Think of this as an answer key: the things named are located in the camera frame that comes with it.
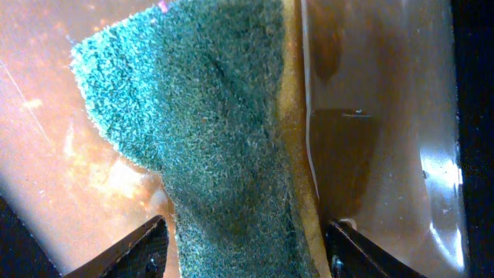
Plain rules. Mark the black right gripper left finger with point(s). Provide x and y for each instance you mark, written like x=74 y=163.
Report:
x=141 y=254

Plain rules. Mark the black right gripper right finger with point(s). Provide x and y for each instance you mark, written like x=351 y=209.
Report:
x=352 y=255

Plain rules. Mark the green yellow sponge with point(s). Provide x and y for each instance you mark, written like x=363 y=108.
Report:
x=209 y=94

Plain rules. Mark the black water tray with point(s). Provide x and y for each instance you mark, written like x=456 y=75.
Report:
x=392 y=134

